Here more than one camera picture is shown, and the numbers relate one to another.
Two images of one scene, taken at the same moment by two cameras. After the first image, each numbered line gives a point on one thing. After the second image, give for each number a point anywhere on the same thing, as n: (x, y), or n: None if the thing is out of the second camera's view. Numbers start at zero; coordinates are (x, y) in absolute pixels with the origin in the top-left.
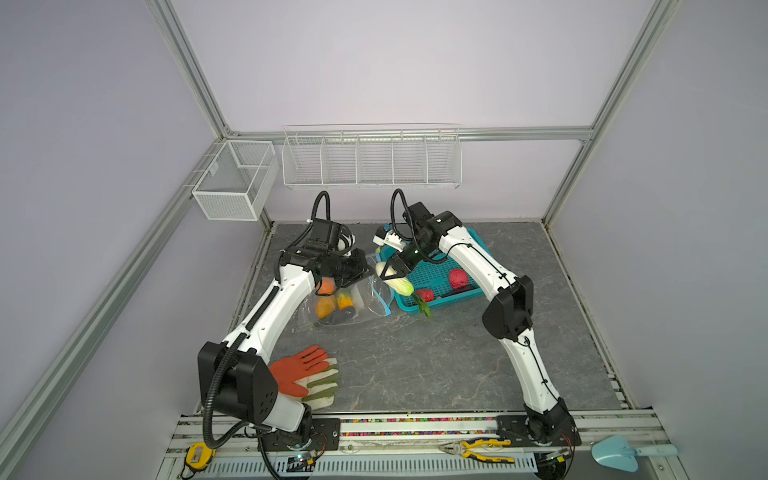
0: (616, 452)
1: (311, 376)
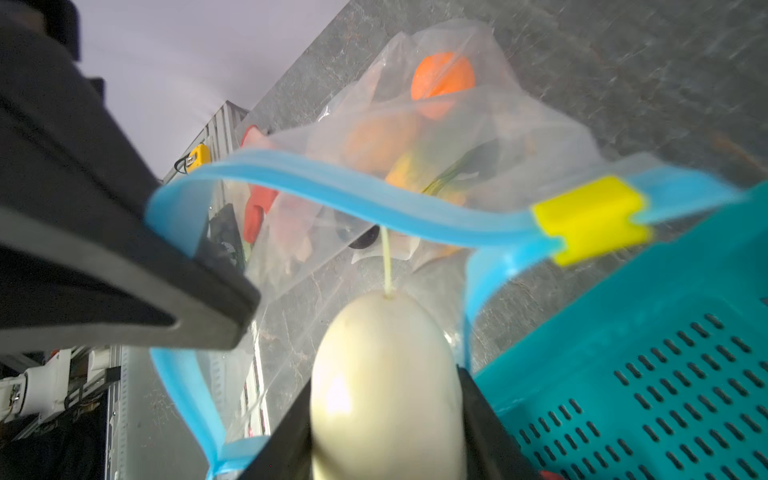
0: None
1: (259, 197)
